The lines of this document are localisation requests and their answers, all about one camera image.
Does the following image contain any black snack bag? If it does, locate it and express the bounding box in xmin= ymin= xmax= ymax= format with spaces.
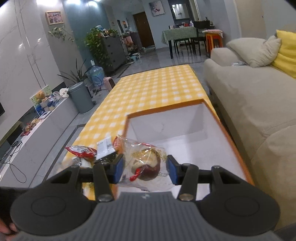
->
xmin=94 ymin=152 xmax=117 ymax=165

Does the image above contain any clear bag chocolate pastry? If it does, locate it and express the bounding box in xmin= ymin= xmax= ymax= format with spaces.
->
xmin=113 ymin=136 xmax=173 ymax=192

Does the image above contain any person left hand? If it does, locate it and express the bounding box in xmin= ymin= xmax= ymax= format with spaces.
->
xmin=0 ymin=219 xmax=18 ymax=241

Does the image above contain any white snack packet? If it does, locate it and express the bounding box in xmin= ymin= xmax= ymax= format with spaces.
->
xmin=96 ymin=137 xmax=116 ymax=161

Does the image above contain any red snack packet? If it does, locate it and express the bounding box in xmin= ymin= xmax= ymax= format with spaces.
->
xmin=65 ymin=145 xmax=97 ymax=159

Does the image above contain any orange white storage box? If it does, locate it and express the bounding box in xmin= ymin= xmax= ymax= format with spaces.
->
xmin=123 ymin=100 xmax=254 ymax=184

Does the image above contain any grey trash bin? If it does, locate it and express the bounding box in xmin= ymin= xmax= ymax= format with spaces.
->
xmin=67 ymin=82 xmax=94 ymax=113

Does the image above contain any white tv cabinet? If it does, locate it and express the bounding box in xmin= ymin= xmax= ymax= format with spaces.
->
xmin=1 ymin=97 xmax=78 ymax=188

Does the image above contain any yellow checkered tablecloth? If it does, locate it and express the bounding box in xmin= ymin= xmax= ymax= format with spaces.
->
xmin=47 ymin=64 xmax=220 ymax=201

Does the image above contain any pink small heater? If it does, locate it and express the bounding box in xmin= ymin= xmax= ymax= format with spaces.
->
xmin=103 ymin=77 xmax=115 ymax=91

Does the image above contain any stuffed toy calendar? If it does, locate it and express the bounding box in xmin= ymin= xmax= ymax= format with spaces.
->
xmin=31 ymin=85 xmax=56 ymax=116

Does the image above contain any blue water jug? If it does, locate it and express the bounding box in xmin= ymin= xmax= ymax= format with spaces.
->
xmin=87 ymin=65 xmax=105 ymax=87

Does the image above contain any long-leaf potted plant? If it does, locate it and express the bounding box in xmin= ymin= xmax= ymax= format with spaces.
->
xmin=58 ymin=59 xmax=90 ymax=84

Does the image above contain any beige sofa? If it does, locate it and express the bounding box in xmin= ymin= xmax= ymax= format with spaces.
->
xmin=204 ymin=48 xmax=295 ymax=228

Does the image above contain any dark grey drawer cabinet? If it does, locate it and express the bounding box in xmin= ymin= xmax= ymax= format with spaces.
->
xmin=103 ymin=36 xmax=126 ymax=72

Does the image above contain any green leafy potted plant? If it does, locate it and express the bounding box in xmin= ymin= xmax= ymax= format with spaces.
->
xmin=84 ymin=28 xmax=111 ymax=69

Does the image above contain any orange stool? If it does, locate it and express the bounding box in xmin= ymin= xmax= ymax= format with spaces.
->
xmin=206 ymin=33 xmax=223 ymax=57

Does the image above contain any beige cushion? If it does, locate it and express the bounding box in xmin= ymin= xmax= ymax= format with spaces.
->
xmin=226 ymin=35 xmax=281 ymax=68

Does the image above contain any dining table green cloth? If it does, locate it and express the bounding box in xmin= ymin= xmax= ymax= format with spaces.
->
xmin=161 ymin=27 xmax=198 ymax=59

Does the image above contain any brown wooden door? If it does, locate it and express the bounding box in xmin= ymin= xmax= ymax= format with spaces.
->
xmin=133 ymin=11 xmax=154 ymax=48

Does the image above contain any yellow cushion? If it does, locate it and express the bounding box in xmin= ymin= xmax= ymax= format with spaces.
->
xmin=271 ymin=30 xmax=296 ymax=79

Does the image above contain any framed wall picture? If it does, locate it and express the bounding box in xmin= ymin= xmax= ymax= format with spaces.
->
xmin=45 ymin=11 xmax=64 ymax=25

